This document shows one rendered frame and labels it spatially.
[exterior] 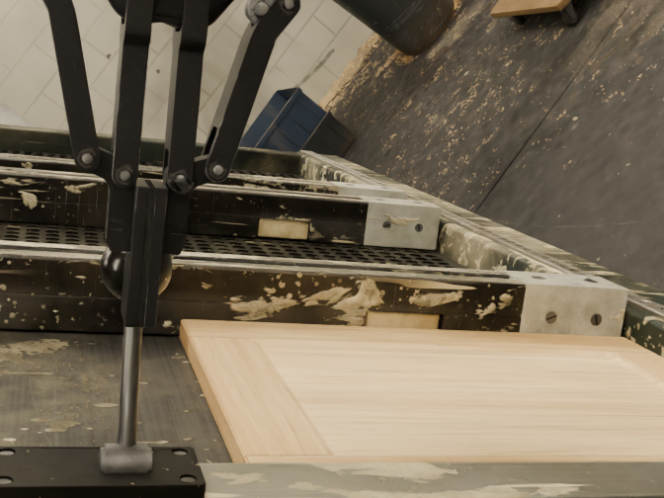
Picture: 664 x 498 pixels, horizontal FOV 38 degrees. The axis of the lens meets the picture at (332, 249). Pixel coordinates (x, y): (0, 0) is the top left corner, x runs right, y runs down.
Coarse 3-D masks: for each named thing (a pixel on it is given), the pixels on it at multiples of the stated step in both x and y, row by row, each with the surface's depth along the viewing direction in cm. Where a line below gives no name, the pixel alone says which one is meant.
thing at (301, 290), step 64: (0, 256) 85; (64, 256) 87; (192, 256) 94; (256, 256) 97; (0, 320) 86; (64, 320) 88; (256, 320) 93; (320, 320) 95; (448, 320) 99; (512, 320) 101; (576, 320) 103
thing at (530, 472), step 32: (224, 480) 52; (256, 480) 53; (288, 480) 53; (320, 480) 54; (352, 480) 54; (384, 480) 55; (416, 480) 55; (448, 480) 56; (480, 480) 56; (512, 480) 57; (544, 480) 58; (576, 480) 58; (608, 480) 59; (640, 480) 59
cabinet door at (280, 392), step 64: (192, 320) 90; (256, 384) 75; (320, 384) 77; (384, 384) 79; (448, 384) 82; (512, 384) 84; (576, 384) 86; (640, 384) 89; (256, 448) 62; (320, 448) 64; (384, 448) 66; (448, 448) 67; (512, 448) 69; (576, 448) 70; (640, 448) 72
